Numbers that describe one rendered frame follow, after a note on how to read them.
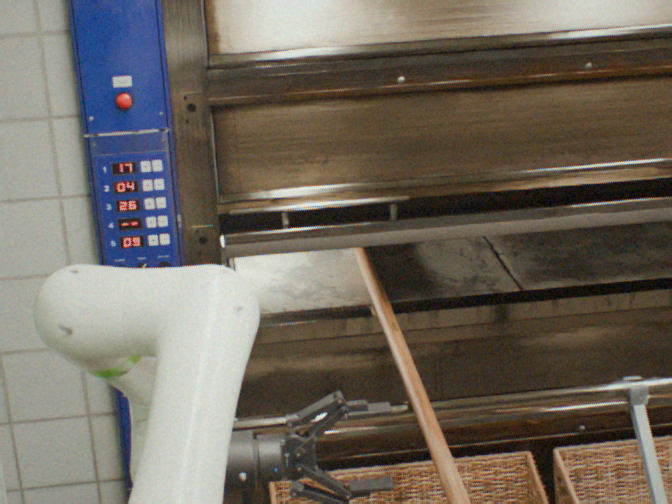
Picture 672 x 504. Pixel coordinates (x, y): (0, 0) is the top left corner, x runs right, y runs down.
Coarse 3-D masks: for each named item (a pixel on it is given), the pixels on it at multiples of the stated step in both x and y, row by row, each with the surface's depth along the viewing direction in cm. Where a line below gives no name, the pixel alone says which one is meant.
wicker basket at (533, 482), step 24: (480, 456) 255; (504, 456) 255; (528, 456) 255; (288, 480) 251; (312, 480) 252; (408, 480) 254; (432, 480) 254; (480, 480) 256; (504, 480) 256; (528, 480) 256
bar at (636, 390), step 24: (600, 384) 214; (624, 384) 214; (648, 384) 215; (408, 408) 210; (432, 408) 211; (456, 408) 211; (480, 408) 212; (504, 408) 212; (264, 432) 208; (648, 432) 213; (648, 456) 211; (648, 480) 210
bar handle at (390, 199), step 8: (328, 200) 224; (336, 200) 224; (344, 200) 224; (352, 200) 224; (360, 200) 225; (368, 200) 225; (376, 200) 225; (384, 200) 225; (392, 200) 225; (400, 200) 225; (408, 200) 226; (232, 208) 223; (240, 208) 223; (248, 208) 223; (256, 208) 223; (264, 208) 223; (272, 208) 223; (280, 208) 223; (288, 208) 223; (296, 208) 223; (304, 208) 224; (312, 208) 224; (320, 208) 224; (328, 208) 224; (392, 208) 225; (232, 216) 223; (392, 216) 226; (288, 224) 224
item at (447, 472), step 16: (368, 256) 266; (368, 272) 258; (368, 288) 253; (384, 304) 242; (384, 320) 236; (400, 336) 228; (400, 352) 222; (400, 368) 218; (416, 384) 210; (416, 400) 206; (416, 416) 203; (432, 416) 200; (432, 432) 195; (432, 448) 191; (448, 464) 186; (448, 480) 182; (448, 496) 180; (464, 496) 178
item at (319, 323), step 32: (576, 288) 253; (608, 288) 252; (640, 288) 251; (288, 320) 244; (320, 320) 243; (352, 320) 244; (416, 320) 246; (448, 320) 247; (480, 320) 248; (512, 320) 249
